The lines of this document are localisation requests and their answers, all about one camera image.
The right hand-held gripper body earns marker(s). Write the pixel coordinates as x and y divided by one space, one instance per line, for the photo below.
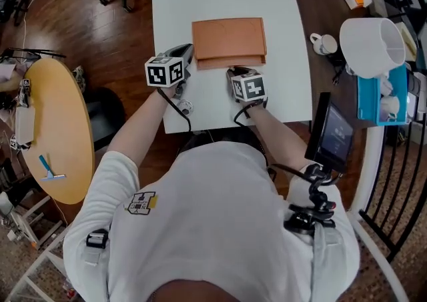
249 87

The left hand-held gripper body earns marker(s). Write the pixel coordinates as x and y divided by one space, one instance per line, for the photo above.
164 72

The person's right forearm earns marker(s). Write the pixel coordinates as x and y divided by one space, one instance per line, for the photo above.
275 137

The black jointed mount arm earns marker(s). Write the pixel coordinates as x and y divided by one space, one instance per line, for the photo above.
315 205

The person's left forearm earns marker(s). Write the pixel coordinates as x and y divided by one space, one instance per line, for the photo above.
140 124

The blue box with cups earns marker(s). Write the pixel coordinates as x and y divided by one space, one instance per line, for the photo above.
368 100

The small round white cap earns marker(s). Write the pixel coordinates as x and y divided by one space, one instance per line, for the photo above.
185 106

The black stool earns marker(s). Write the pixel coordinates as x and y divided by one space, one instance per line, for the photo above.
106 117

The white mug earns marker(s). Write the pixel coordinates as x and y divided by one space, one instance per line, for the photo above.
325 44

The black tablet screen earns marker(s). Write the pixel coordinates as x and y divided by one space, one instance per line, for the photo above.
335 134

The yellow round table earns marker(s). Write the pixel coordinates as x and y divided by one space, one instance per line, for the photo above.
60 127

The white lamp shade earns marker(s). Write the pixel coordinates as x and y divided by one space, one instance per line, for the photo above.
368 45

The white t-shirt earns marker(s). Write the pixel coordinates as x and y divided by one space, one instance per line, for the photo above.
207 224

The grey device with tags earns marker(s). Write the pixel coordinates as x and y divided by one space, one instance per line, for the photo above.
25 122

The blue squeegee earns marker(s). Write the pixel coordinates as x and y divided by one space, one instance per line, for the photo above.
47 169

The black metal railing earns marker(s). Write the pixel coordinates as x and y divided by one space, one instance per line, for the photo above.
405 167

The white metal rack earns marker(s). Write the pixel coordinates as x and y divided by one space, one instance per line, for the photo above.
30 224

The white chair frame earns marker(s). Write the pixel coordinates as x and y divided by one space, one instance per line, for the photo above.
370 167

